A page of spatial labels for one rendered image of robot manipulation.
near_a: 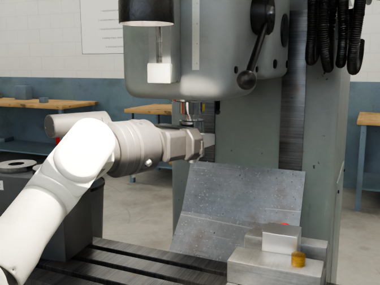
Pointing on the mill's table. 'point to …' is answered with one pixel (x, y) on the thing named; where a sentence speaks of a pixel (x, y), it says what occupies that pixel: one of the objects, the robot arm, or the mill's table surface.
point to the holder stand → (8, 197)
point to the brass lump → (298, 259)
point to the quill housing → (197, 53)
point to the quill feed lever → (246, 76)
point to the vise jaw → (271, 269)
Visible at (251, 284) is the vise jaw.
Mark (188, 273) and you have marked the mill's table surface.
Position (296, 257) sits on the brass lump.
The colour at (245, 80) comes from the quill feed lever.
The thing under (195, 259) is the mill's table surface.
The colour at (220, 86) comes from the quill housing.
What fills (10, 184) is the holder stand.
